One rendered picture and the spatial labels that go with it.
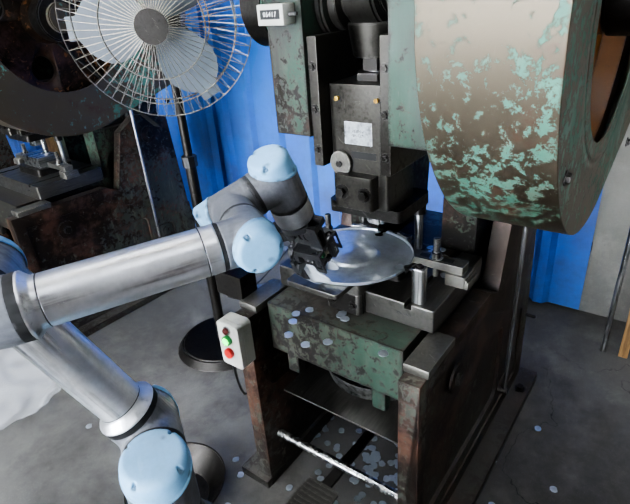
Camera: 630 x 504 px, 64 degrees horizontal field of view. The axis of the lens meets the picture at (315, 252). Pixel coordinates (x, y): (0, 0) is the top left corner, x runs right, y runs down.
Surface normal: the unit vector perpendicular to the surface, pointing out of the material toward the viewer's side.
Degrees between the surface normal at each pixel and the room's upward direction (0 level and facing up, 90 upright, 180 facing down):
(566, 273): 90
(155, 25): 96
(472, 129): 113
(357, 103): 90
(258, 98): 90
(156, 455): 8
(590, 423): 0
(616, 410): 0
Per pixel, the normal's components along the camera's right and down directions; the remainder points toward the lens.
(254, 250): 0.40, 0.40
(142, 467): -0.01, -0.83
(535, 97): -0.55, 0.60
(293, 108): -0.59, 0.40
